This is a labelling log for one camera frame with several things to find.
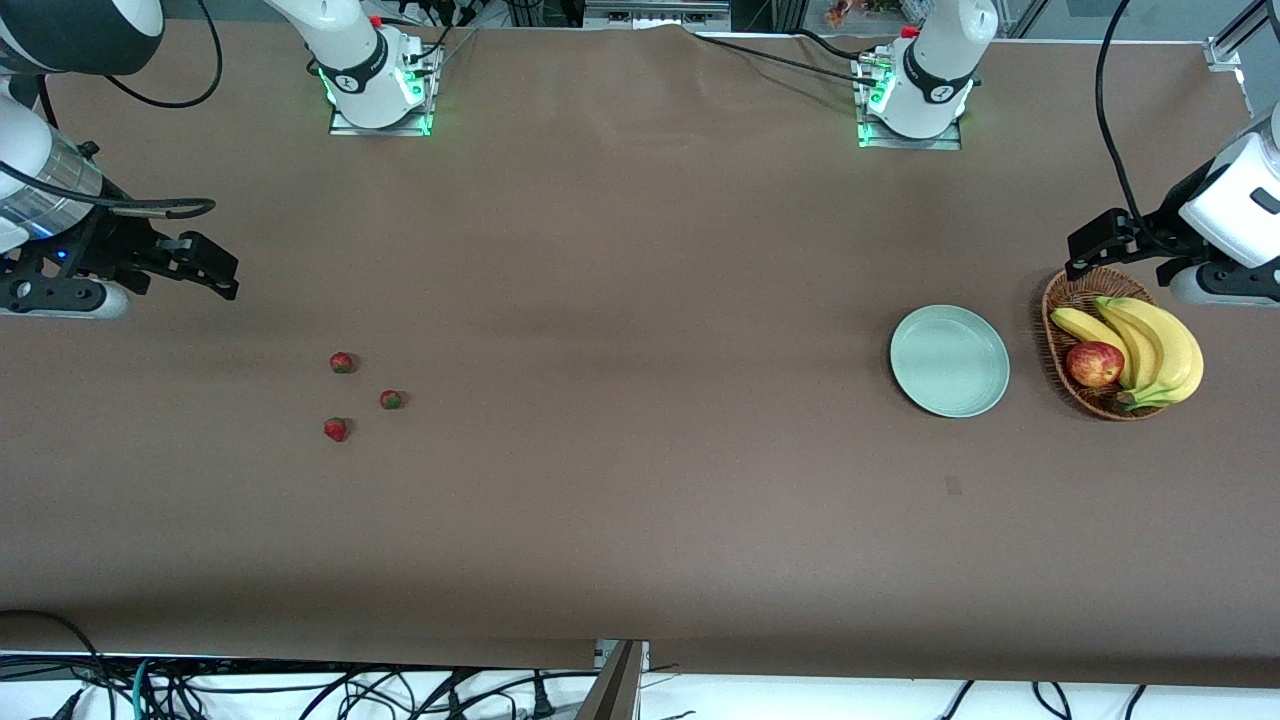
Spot aluminium frame post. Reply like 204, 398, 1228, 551
575, 638, 651, 720

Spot brown table cover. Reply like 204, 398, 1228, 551
0, 22, 1280, 691

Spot aluminium corner bracket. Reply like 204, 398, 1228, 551
1203, 36, 1255, 117

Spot black cable on table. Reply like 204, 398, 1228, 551
688, 32, 883, 89

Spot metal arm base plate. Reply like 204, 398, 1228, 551
328, 106, 434, 138
857, 118, 964, 152

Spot brown wicker basket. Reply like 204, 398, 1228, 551
1041, 266, 1193, 422

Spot pale green round plate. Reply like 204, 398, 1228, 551
889, 304, 1011, 419

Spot black floor cable loop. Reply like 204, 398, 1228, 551
0, 609, 107, 720

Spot red apple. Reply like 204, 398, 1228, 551
1066, 341, 1126, 389

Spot yellow banana bunch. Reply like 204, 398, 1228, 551
1050, 296, 1205, 412

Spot black cable tangle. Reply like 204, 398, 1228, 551
150, 662, 601, 720

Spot silver metal rail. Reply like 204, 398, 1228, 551
583, 0, 733, 33

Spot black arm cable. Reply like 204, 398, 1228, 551
1094, 0, 1153, 237
100, 0, 222, 110

